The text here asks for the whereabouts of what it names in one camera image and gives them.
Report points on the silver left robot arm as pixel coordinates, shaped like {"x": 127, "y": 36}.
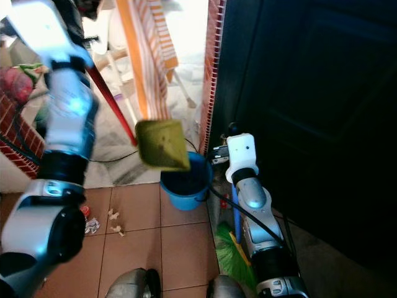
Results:
{"x": 37, "y": 236}

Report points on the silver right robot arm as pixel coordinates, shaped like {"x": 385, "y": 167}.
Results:
{"x": 254, "y": 198}

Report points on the blue plastic bucket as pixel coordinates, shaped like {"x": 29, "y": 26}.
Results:
{"x": 183, "y": 186}

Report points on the red brick pillar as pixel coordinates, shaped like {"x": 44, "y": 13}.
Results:
{"x": 212, "y": 74}

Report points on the red bag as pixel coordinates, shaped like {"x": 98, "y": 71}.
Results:
{"x": 17, "y": 85}

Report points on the orange striped cloth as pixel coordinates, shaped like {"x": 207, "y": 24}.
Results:
{"x": 149, "y": 62}

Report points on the dark panelled door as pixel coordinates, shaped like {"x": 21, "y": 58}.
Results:
{"x": 316, "y": 93}

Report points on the pale paper scraps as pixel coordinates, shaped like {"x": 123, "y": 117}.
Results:
{"x": 116, "y": 222}

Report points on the grey right robot foot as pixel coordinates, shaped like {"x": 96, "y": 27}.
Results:
{"x": 229, "y": 288}

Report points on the grey robot foot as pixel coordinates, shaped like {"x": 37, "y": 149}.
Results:
{"x": 131, "y": 283}
{"x": 229, "y": 288}

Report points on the red and white wrapper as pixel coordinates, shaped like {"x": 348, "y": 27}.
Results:
{"x": 92, "y": 225}

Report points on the grey left robot foot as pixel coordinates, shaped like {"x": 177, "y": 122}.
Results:
{"x": 131, "y": 283}

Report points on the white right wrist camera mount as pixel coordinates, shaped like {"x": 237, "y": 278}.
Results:
{"x": 242, "y": 152}

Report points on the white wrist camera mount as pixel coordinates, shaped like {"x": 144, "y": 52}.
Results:
{"x": 242, "y": 152}
{"x": 40, "y": 28}

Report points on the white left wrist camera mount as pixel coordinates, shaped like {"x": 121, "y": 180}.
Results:
{"x": 40, "y": 28}

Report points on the low red brick wall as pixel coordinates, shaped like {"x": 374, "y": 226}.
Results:
{"x": 18, "y": 146}

